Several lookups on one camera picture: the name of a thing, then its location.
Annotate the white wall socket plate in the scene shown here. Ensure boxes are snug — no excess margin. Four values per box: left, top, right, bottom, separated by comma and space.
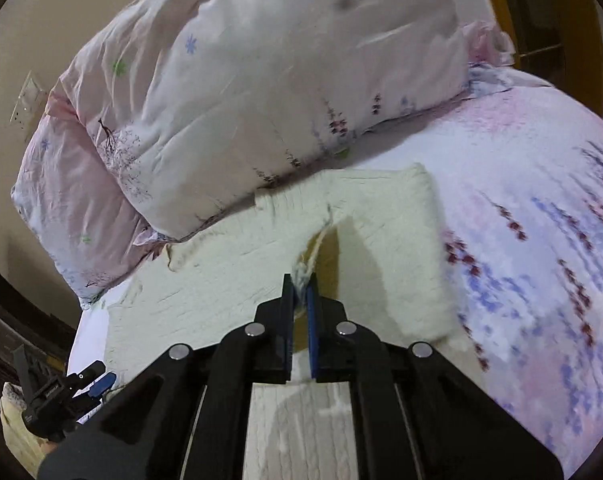
9, 70, 50, 129

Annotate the cream knitted sweater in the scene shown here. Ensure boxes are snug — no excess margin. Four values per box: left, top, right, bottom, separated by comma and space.
104, 162, 475, 480

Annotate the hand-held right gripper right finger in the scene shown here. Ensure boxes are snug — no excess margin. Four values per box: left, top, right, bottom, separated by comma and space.
306, 280, 565, 480

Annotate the yellow wooden bed frame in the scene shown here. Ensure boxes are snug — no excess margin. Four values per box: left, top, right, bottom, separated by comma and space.
476, 0, 526, 63

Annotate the dark wooden furniture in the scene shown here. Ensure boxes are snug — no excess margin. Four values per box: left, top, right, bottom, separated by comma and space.
0, 255, 78, 411

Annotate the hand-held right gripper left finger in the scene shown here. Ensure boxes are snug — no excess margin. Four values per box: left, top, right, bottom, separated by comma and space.
76, 273, 296, 480

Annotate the white floral pillow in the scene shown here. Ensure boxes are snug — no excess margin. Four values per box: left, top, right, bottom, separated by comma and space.
56, 0, 515, 242

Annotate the floral bed sheet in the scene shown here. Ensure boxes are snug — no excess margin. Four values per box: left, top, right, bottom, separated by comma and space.
69, 66, 603, 477

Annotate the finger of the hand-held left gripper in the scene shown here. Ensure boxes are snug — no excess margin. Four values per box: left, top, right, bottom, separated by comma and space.
64, 360, 107, 390
76, 372, 118, 413

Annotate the pink floral pillow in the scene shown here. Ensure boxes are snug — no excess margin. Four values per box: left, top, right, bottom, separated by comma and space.
10, 85, 168, 311

